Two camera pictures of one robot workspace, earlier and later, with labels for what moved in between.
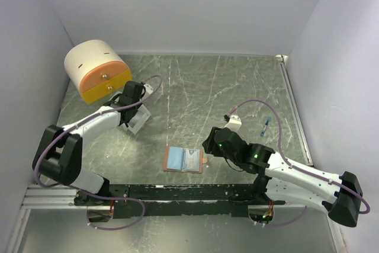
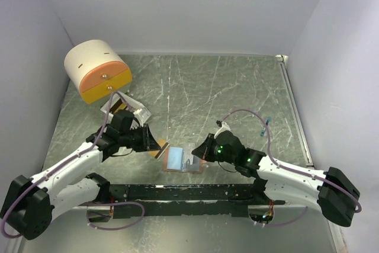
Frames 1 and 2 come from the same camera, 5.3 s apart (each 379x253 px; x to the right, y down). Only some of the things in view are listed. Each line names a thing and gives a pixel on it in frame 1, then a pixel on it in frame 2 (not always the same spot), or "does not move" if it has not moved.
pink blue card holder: x=178 y=159 does not move
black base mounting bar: x=177 y=200 does not move
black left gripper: x=138 y=106 → x=148 y=142
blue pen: x=265 y=127 does not move
